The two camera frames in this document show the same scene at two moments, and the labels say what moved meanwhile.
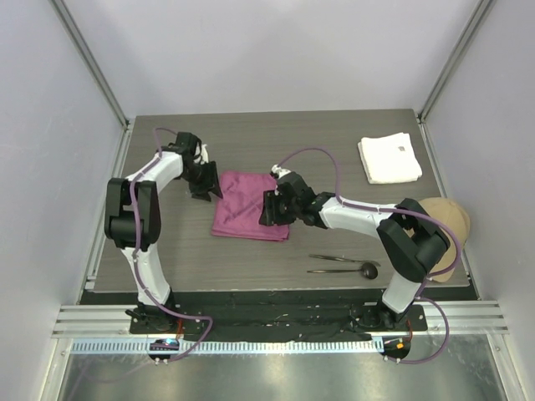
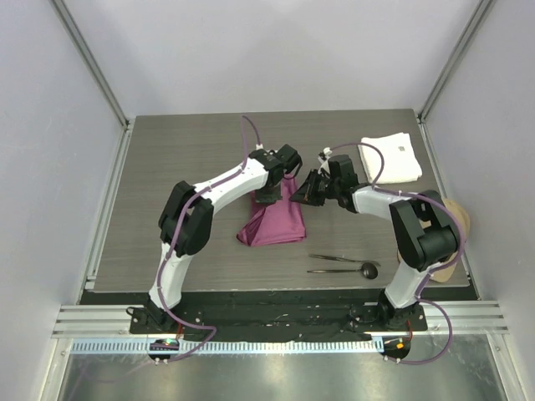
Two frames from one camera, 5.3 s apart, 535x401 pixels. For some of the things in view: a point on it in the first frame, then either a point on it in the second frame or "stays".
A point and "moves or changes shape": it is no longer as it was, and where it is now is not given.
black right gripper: x=270 y=215 to x=307 y=191
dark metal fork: x=346 y=260 stays
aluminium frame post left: x=92 y=62 stays
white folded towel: x=389 y=159 stays
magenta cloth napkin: x=238 y=213 moves or changes shape
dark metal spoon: x=368 y=269 stays
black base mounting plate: x=275 y=317 stays
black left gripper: x=210 y=185 to x=260 y=197
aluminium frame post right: x=445 y=75 stays
